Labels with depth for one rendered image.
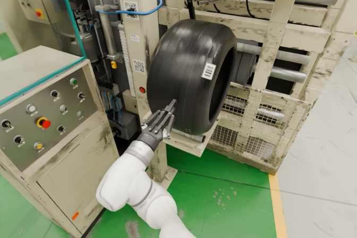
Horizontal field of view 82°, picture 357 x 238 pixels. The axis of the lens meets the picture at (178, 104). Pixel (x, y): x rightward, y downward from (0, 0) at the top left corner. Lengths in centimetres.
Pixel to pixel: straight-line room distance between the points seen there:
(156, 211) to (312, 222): 167
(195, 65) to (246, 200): 148
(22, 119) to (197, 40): 84
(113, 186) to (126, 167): 6
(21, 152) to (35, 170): 12
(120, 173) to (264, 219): 155
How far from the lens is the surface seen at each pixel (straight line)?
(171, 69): 84
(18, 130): 115
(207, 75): 81
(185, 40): 88
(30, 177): 125
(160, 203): 69
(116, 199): 65
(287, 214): 211
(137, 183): 67
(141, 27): 104
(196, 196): 198
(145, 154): 69
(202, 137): 114
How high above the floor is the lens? 178
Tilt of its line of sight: 40 degrees down
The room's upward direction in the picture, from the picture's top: straight up
